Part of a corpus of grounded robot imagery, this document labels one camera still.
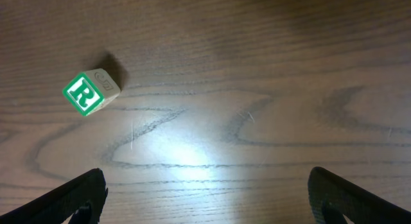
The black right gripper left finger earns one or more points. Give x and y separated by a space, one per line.
80 200

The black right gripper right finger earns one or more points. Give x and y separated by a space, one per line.
334 199

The green letter R block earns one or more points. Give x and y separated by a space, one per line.
91 90

